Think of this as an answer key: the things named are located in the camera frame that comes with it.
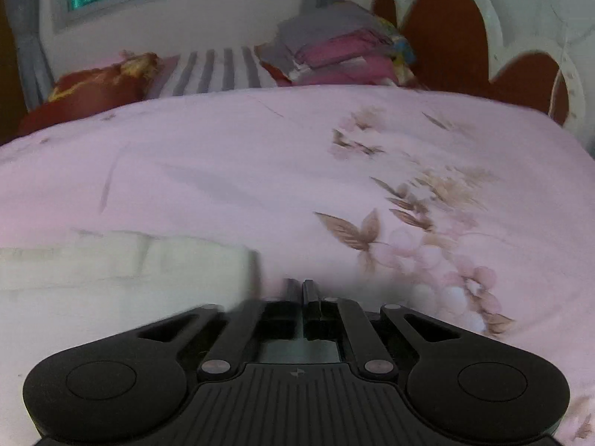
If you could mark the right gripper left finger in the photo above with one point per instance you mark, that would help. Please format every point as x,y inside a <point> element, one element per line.
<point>250,325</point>

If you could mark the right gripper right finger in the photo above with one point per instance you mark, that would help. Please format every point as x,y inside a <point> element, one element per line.
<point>344,322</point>

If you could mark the white knit sweater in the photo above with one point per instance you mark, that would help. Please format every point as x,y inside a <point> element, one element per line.
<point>119,280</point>

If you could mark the stack of folded clothes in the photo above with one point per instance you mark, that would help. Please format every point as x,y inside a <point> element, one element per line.
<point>342,44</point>

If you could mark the pink floral bedsheet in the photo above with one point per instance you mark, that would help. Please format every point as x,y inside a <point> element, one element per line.
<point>471,211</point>

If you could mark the striped pillow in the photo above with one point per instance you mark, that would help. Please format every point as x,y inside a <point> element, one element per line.
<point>211,71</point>

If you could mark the red yellow pillow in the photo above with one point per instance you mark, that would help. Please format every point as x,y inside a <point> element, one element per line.
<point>82,94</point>

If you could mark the red white headboard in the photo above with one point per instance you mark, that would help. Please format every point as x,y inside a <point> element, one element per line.
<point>459,48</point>

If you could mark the left grey curtain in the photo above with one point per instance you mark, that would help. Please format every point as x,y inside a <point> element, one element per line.
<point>34,72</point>

